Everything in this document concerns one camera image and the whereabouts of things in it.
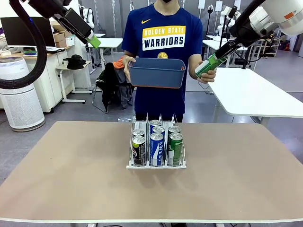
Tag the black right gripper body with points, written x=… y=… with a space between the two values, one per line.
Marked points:
x=246 y=35

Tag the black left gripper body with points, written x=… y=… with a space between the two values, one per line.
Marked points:
x=71 y=20

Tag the green beverage can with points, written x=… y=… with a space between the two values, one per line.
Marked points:
x=174 y=129
x=176 y=149
x=202 y=68

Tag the blue Pocari Sweat can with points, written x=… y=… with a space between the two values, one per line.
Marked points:
x=155 y=123
x=156 y=149
x=158 y=129

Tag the person's left forearm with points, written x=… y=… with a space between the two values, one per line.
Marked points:
x=195 y=68

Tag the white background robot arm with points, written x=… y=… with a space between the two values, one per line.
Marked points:
x=88 y=17
x=223 y=19

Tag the person's right forearm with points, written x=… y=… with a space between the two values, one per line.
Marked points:
x=127 y=54

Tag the white can dispenser rack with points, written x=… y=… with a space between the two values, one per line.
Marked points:
x=156 y=166

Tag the person's left hand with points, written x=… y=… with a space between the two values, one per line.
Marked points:
x=209 y=77

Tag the person's right hand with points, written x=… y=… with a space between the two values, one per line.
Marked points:
x=126 y=68

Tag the white desk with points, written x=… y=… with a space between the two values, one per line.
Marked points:
x=213 y=43
x=106 y=42

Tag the small cardboard box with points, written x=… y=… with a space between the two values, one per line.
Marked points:
x=61 y=44
x=58 y=36

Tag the small white box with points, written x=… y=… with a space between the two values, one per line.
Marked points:
x=70 y=41

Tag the black stand pole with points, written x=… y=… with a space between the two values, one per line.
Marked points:
x=247 y=59

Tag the black hat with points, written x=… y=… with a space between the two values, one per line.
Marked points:
x=75 y=61

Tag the wooden shelf unit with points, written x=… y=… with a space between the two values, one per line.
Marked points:
x=272 y=47

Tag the orange jacket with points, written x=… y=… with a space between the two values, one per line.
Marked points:
x=119 y=62

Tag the black jacket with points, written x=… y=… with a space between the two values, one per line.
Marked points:
x=107 y=80

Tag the red fire extinguisher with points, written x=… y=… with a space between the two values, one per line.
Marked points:
x=287 y=45

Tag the green plate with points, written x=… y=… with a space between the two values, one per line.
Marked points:
x=29 y=51

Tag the black computer monitor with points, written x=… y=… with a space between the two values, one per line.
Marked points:
x=19 y=30

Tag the small white side table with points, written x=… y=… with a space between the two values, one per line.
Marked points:
x=62 y=85

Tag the black metal chair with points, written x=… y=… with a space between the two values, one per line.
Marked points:
x=92 y=100

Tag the grey garment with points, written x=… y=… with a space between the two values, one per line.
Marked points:
x=124 y=94

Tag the large white table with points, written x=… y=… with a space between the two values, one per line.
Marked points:
x=260 y=101

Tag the person in blue shirt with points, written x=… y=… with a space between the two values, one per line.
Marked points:
x=163 y=28

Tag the white air purifier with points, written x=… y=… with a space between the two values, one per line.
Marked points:
x=21 y=101

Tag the black Pepsi can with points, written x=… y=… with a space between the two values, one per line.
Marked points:
x=139 y=151
x=138 y=132

